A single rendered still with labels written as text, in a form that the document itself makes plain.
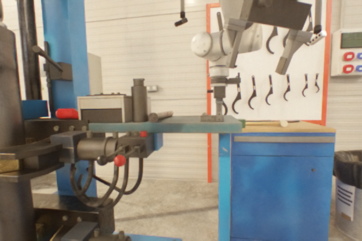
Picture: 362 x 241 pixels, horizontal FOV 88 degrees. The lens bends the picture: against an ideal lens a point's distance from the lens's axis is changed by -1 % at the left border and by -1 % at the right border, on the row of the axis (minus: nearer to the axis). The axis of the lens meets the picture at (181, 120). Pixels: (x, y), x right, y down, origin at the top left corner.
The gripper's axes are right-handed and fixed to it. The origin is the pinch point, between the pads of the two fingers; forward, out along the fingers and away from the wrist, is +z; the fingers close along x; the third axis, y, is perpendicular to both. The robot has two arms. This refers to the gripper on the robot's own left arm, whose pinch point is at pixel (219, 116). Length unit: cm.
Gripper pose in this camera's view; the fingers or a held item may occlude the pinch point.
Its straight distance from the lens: 87.0
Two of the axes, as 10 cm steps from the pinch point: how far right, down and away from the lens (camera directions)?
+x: -1.5, 1.0, -9.8
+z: 0.2, 9.9, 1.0
